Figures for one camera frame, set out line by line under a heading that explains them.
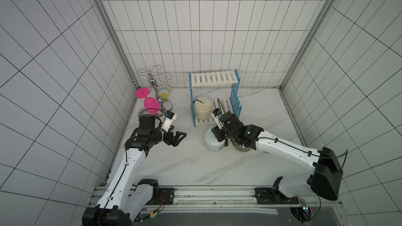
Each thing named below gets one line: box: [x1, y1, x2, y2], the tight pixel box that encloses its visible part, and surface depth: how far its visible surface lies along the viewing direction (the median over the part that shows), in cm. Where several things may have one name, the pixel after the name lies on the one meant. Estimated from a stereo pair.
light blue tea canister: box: [203, 127, 226, 152], surface depth 84 cm
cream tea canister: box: [193, 97, 213, 120], surface depth 95 cm
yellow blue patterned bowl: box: [157, 85, 172, 99], surface depth 117 cm
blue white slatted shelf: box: [188, 69, 243, 128], surface depth 92 cm
